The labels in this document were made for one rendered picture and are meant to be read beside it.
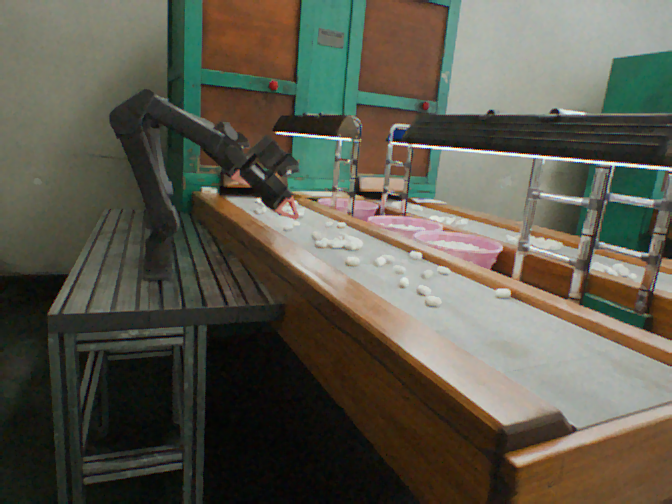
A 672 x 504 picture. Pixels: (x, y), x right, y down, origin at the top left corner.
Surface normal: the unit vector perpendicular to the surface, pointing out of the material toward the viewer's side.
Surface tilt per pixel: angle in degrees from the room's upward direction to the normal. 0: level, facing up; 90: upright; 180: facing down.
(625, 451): 90
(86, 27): 90
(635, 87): 90
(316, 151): 90
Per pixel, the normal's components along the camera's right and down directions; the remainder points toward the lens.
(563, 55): 0.35, 0.26
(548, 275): -0.89, 0.03
